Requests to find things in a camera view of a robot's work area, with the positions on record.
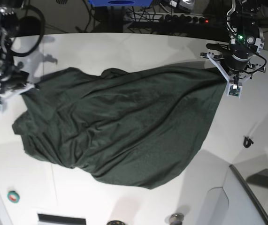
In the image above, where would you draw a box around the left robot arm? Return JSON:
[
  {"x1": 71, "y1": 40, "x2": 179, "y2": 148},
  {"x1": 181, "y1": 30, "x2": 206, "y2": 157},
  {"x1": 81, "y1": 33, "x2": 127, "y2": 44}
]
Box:
[{"x1": 201, "y1": 0, "x2": 267, "y2": 83}]

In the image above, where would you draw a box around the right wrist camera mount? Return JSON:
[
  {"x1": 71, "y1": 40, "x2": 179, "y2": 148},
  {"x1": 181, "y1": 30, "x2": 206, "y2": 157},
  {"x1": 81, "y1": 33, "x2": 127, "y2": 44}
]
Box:
[{"x1": 0, "y1": 83, "x2": 39, "y2": 112}]

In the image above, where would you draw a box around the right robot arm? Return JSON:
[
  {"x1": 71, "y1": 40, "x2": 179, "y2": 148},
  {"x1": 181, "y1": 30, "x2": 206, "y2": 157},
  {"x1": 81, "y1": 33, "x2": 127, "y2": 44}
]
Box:
[{"x1": 0, "y1": 0, "x2": 46, "y2": 94}]

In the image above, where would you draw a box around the black round dial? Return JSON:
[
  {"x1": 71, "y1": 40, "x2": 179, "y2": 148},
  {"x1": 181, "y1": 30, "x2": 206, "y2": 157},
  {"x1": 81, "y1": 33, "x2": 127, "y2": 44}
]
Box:
[{"x1": 107, "y1": 220, "x2": 125, "y2": 225}]

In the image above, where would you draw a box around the dark green t-shirt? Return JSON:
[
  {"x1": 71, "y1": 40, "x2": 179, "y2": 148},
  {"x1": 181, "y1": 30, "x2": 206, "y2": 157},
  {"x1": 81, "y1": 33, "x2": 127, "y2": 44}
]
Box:
[{"x1": 12, "y1": 66, "x2": 226, "y2": 189}]

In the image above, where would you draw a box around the round metal knob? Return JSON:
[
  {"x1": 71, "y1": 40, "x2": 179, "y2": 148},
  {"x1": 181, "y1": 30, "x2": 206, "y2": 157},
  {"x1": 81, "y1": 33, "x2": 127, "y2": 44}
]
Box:
[{"x1": 168, "y1": 213, "x2": 184, "y2": 225}]

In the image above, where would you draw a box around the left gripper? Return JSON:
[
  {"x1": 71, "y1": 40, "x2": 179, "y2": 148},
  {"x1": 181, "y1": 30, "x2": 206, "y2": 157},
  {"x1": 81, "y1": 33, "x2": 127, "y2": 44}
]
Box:
[{"x1": 205, "y1": 42, "x2": 267, "y2": 79}]

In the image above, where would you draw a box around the small black clip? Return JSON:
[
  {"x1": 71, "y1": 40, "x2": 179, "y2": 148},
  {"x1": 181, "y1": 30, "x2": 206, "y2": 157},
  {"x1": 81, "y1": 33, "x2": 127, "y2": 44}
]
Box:
[{"x1": 243, "y1": 136, "x2": 254, "y2": 148}]

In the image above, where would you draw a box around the black power strip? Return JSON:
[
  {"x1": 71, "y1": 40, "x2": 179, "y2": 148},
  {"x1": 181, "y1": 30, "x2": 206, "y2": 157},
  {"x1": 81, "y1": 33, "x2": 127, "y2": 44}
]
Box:
[{"x1": 124, "y1": 11, "x2": 210, "y2": 24}]

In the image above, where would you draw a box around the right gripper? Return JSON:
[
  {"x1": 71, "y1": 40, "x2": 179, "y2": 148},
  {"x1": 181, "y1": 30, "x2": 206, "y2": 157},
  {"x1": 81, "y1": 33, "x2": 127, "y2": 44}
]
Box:
[{"x1": 0, "y1": 69, "x2": 30, "y2": 94}]

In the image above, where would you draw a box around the blue box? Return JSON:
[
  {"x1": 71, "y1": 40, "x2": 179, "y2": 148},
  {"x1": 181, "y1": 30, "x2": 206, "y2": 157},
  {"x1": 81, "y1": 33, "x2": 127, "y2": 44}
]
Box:
[{"x1": 88, "y1": 0, "x2": 152, "y2": 7}]

